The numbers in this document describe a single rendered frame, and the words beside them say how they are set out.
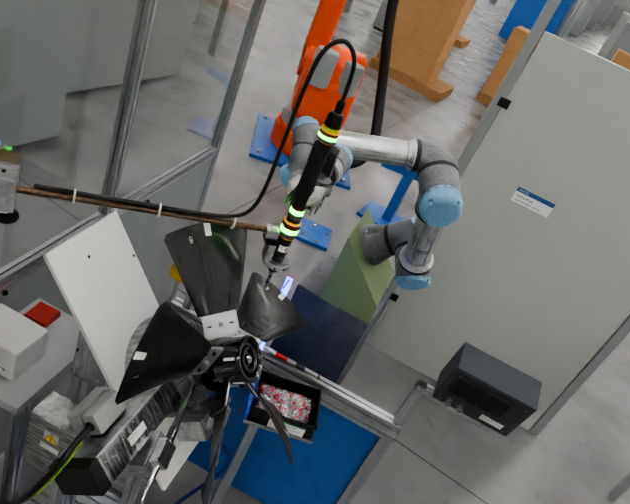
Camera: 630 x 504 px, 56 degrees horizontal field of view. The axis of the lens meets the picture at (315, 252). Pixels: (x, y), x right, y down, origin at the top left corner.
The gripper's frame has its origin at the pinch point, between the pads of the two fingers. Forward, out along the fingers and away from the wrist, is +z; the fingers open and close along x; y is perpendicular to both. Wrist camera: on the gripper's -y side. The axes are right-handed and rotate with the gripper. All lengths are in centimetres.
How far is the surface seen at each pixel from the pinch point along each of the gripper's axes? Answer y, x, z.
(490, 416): 56, -75, -34
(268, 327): 47.4, -3.8, -11.4
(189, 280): 32.8, 16.7, 4.3
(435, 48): 104, 42, -797
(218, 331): 42.3, 5.2, 5.0
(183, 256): 28.1, 20.5, 3.0
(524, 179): 30, -69, -181
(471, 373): 43, -62, -32
